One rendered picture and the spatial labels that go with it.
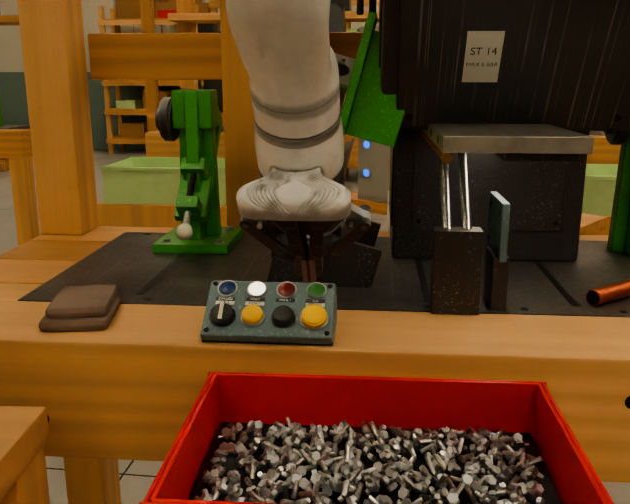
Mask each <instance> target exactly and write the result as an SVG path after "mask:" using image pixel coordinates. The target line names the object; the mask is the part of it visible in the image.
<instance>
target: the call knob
mask: <svg viewBox="0 0 630 504"><path fill-rule="evenodd" d="M210 317H211V320H212V321H213V322H214V323H216V324H226V323H228V322H229V321H230V320H231V319H232V318H233V309H232V307H231V306H230V305H228V304H226V303H219V304H216V305H215V306H214V307H213V308H212V309H211V311H210Z"/></svg>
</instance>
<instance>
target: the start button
mask: <svg viewBox="0 0 630 504"><path fill-rule="evenodd" d="M301 320H302V323H303V324H304V325H305V326H307V327H309V328H318V327H321V326H322V325H324V324H325V322H326V320H327V313H326V310H325V309H324V308H323V307H322V306H319V305H315V304H313V305H309V306H307V307H305V308H304V309H303V310H302V312H301Z"/></svg>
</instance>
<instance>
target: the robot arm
mask: <svg viewBox="0 0 630 504"><path fill-rule="evenodd" d="M225 2H226V11H227V17H228V22H229V25H230V29H231V32H232V35H233V38H234V41H235V43H236V46H237V49H238V51H239V54H240V57H241V60H242V62H243V64H244V66H245V68H246V70H247V72H248V74H249V84H250V92H251V99H252V106H253V113H254V142H255V149H256V156H257V163H258V170H259V177H260V179H257V180H255V181H253V182H250V183H248V184H246V185H244V186H242V187H241V188H240V189H239V190H238V192H237V195H236V200H237V206H238V211H239V214H240V215H241V219H240V224H239V225H240V227H241V228H242V229H243V230H245V231H246V232H247V233H249V234H250V235H251V236H253V237H254V238H255V239H257V240H258V241H259V242H261V243H262V244H263V245H265V246H266V247H267V248H268V249H270V250H271V251H272V252H274V253H275V254H276V255H279V256H283V255H285V254H286V253H288V254H291V255H293V257H294V259H295V268H296V274H297V275H298V276H302V277H303V282H316V278H317V277H321V276H322V274H323V256H324V255H327V254H328V255H329V256H331V257H336V256H338V255H340V254H341V253H342V252H343V251H344V250H346V249H347V248H348V247H349V246H351V245H352V244H353V243H354V242H355V241H357V240H358V239H359V238H360V237H362V236H363V235H364V234H365V233H366V232H368V231H369V230H370V228H371V207H370V206H369V205H366V204H363V205H360V206H359V207H358V206H356V205H354V204H353V203H351V192H350V190H349V189H348V188H347V187H345V175H344V134H343V125H342V120H341V115H340V89H339V70H338V63H337V59H336V55H335V53H334V51H333V49H332V48H331V46H330V41H329V18H330V4H331V0H225ZM342 219H344V220H343V221H342V222H341V223H340V224H338V225H337V226H336V227H335V228H334V229H333V230H331V229H332V228H333V227H334V226H335V225H336V224H337V223H338V222H339V221H340V220H342ZM330 230H331V231H330ZM328 231H330V232H329V235H326V236H323V233H326V232H328ZM306 234H307V235H310V244H307V236H306ZM273 236H274V237H276V238H274V237H273Z"/></svg>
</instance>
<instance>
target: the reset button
mask: <svg viewBox="0 0 630 504"><path fill-rule="evenodd" d="M241 315H242V319H243V321H244V322H245V323H246V324H250V325H253V324H257V323H259V322H260V321H261V320H262V318H263V311H262V309H261V308H260V307H259V306H257V305H254V304H251V305H248V306H246V307H245V308H244V309H243V310H242V313H241Z"/></svg>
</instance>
